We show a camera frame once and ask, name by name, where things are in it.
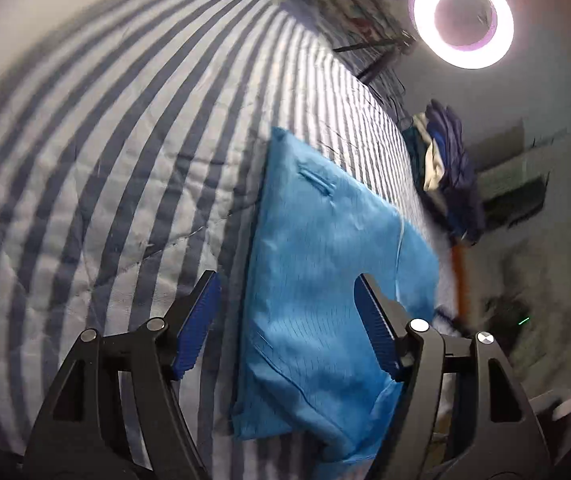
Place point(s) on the light blue jacket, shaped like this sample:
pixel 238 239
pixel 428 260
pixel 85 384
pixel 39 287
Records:
pixel 305 285

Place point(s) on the striped bed blanket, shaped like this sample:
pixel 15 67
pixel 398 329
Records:
pixel 90 185

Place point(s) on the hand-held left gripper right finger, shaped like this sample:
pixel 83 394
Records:
pixel 378 325

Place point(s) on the blue folded garment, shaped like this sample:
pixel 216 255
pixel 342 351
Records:
pixel 440 147

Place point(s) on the white striped towel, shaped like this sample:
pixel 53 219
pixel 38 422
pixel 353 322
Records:
pixel 508 177

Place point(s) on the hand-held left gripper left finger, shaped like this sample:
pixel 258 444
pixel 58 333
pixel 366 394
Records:
pixel 198 325

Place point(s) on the black tripod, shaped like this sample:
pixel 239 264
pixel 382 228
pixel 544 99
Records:
pixel 375 67

